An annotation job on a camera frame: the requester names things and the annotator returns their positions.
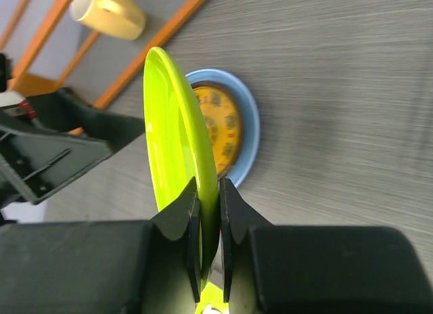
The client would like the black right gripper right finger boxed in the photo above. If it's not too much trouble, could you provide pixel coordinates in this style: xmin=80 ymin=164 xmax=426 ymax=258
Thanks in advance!
xmin=219 ymin=179 xmax=428 ymax=313

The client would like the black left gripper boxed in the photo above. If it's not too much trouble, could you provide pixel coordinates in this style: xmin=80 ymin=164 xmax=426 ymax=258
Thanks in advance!
xmin=1 ymin=53 xmax=145 ymax=208

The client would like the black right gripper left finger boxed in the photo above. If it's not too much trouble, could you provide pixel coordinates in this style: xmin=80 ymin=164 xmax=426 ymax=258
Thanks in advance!
xmin=1 ymin=180 xmax=200 ymax=313

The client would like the light blue plate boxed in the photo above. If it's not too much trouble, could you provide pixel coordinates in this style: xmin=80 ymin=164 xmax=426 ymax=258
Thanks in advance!
xmin=186 ymin=68 xmax=260 ymax=188

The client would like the lime green plate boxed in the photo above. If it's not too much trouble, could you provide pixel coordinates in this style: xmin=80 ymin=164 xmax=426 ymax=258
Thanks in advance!
xmin=143 ymin=47 xmax=219 ymax=286

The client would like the brown yellow-rimmed plate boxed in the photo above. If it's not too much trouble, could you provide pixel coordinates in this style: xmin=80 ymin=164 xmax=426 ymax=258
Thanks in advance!
xmin=191 ymin=81 xmax=244 ymax=177

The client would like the orange wooden shelf rack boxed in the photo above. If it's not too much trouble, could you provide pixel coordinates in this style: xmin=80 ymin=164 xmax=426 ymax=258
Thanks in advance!
xmin=8 ymin=0 xmax=207 ymax=108

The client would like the green illustrated booklet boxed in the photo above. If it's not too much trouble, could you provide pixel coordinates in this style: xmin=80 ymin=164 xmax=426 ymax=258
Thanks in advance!
xmin=195 ymin=282 xmax=229 ymax=314

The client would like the yellow ceramic mug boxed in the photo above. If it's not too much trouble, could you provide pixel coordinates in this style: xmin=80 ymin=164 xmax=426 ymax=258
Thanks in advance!
xmin=70 ymin=0 xmax=146 ymax=40

